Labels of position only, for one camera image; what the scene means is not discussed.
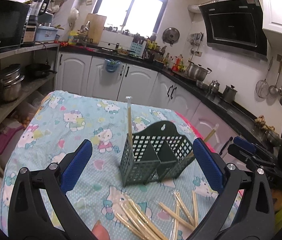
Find chopsticks pair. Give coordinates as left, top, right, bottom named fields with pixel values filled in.
left=158, top=202, right=195, bottom=231
left=190, top=124, right=219, bottom=152
left=126, top=96, right=132, bottom=145
left=173, top=191, right=196, bottom=226
left=172, top=198, right=180, bottom=240
left=113, top=197, right=167, bottom=240

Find kitchen window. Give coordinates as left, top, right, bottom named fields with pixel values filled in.
left=93, top=0, right=168, bottom=36

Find right hand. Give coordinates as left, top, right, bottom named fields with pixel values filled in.
left=271, top=189, right=282, bottom=212

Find left hand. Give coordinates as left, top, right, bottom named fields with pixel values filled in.
left=92, top=220, right=110, bottom=240

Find steel canister with lid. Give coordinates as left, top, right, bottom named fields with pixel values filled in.
left=222, top=85, right=237, bottom=103

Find steel kettle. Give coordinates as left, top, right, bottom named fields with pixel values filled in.
left=209, top=80, right=220, bottom=94

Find hanging steel ladle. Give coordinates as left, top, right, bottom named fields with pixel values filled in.
left=268, top=60, right=282, bottom=96

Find steel bowl on counter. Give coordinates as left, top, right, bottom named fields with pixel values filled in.
left=196, top=80, right=209, bottom=90

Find steel stock pot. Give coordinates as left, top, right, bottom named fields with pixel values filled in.
left=187, top=61, right=212, bottom=81

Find green plastic utensil basket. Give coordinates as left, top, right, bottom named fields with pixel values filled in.
left=119, top=121, right=194, bottom=186

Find red sauce bottle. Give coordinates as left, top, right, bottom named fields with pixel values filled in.
left=172, top=54, right=183, bottom=72

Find black range hood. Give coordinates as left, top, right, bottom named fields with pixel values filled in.
left=199, top=0, right=268, bottom=62

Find hanging pot lid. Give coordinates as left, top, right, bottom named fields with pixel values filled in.
left=162, top=28, right=180, bottom=46

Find blue knife block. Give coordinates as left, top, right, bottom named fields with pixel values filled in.
left=130, top=33, right=146, bottom=57

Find steel pots on shelf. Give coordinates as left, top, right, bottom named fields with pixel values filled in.
left=0, top=63, right=24, bottom=102

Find blue hanging basket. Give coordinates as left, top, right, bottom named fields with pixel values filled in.
left=105, top=59, right=121, bottom=73

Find black frying pan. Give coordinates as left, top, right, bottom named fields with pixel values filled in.
left=24, top=63, right=57, bottom=81

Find wooden cutting board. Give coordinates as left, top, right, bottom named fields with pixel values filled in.
left=84, top=13, right=107, bottom=44

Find light blue storage box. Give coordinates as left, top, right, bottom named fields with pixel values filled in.
left=35, top=26, right=57, bottom=43

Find black microwave oven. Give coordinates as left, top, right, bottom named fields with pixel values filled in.
left=0, top=0, right=30, bottom=49

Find black blender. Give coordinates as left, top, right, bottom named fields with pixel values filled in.
left=22, top=0, right=50, bottom=47

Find hanging wire skimmer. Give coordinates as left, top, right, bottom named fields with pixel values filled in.
left=255, top=57, right=273, bottom=99

